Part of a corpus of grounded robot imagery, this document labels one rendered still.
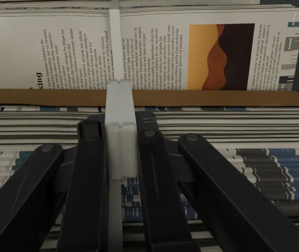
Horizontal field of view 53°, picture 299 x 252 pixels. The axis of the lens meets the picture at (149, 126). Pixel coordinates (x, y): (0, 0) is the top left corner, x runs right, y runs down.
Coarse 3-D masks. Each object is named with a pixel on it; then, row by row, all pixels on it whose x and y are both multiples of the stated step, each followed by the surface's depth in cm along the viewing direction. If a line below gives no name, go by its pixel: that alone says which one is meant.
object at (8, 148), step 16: (0, 112) 23; (16, 112) 24; (32, 112) 24; (48, 112) 24; (64, 112) 24; (0, 128) 21; (16, 128) 21; (32, 128) 21; (48, 128) 21; (64, 128) 21; (0, 144) 19; (16, 144) 19; (32, 144) 19; (64, 144) 19; (0, 160) 18; (16, 160) 18; (0, 176) 17
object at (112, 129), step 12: (108, 84) 19; (108, 96) 17; (108, 108) 16; (108, 120) 15; (108, 132) 14; (120, 132) 14; (108, 144) 14; (120, 144) 14; (108, 156) 15; (120, 156) 15; (120, 168) 15
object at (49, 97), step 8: (0, 88) 28; (8, 88) 28; (0, 96) 26; (8, 96) 26; (16, 96) 26; (24, 96) 26; (32, 96) 26; (40, 96) 27; (48, 96) 27; (56, 96) 27; (64, 96) 27; (72, 96) 27; (40, 104) 25; (48, 104) 25; (56, 104) 25; (64, 104) 25; (72, 104) 25
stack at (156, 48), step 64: (0, 0) 47; (64, 0) 46; (128, 0) 38; (192, 0) 38; (256, 0) 39; (0, 64) 28; (64, 64) 29; (128, 64) 29; (192, 64) 30; (256, 64) 31
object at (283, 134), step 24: (168, 120) 23; (192, 120) 23; (216, 120) 23; (240, 120) 23; (264, 120) 24; (288, 120) 24; (216, 144) 20; (240, 144) 20; (264, 144) 21; (288, 144) 21; (240, 168) 18; (264, 168) 19; (288, 168) 19; (264, 192) 16; (288, 192) 17; (192, 216) 15; (288, 216) 15
